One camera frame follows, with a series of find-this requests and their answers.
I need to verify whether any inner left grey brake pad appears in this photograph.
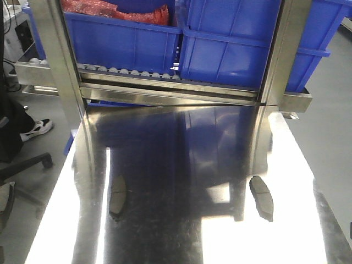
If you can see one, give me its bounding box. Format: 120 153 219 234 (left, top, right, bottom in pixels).
109 176 127 221

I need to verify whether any grey brake pad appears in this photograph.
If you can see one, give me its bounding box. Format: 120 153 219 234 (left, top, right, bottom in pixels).
109 176 127 221
249 175 274 222

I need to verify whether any inner right grey brake pad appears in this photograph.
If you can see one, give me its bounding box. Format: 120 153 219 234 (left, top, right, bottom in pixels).
249 175 274 222

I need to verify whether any right blue plastic bin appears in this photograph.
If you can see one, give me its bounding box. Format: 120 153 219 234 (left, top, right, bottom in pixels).
179 1 351 92

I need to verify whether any blue plastic bin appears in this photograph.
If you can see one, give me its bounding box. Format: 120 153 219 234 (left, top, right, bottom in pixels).
21 5 184 78
179 1 351 92

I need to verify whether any red bubble wrap bag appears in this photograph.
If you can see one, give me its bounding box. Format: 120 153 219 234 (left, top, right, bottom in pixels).
60 1 170 26

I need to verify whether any left blue plastic bin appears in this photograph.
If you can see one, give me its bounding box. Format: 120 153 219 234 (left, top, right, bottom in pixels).
21 5 184 78

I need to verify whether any person in black trousers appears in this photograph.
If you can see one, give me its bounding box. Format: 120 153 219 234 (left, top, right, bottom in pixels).
0 0 53 163

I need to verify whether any black office chair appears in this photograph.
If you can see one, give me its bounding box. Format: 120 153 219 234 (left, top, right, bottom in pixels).
0 152 53 234

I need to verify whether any steel roller rack frame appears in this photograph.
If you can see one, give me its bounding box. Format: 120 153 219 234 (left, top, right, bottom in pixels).
16 1 311 131

